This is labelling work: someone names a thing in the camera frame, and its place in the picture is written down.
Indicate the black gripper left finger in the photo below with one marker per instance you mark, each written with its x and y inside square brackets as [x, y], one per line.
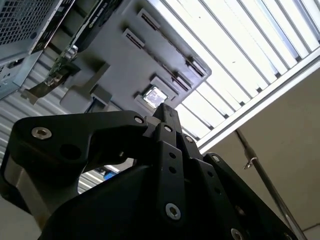
[75, 135]

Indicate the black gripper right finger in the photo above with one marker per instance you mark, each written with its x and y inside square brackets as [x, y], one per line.
[225, 200]

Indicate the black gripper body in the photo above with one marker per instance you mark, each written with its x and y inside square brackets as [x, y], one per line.
[112, 212]

